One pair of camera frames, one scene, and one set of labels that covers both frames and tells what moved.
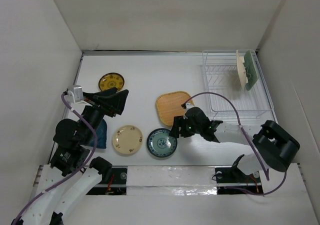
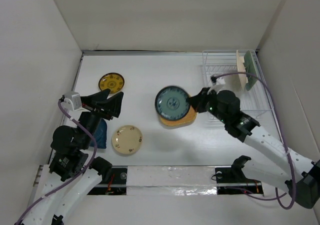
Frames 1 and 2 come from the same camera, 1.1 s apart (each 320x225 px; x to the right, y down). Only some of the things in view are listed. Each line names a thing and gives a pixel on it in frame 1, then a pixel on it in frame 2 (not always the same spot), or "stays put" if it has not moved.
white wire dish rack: x=227 y=100 stays put
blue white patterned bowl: x=160 y=143 -> x=171 y=103
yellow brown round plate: x=110 y=80 stays put
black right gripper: x=178 y=121 -> x=198 y=101
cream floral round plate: x=127 y=139 stays put
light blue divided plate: x=252 y=73 stays put
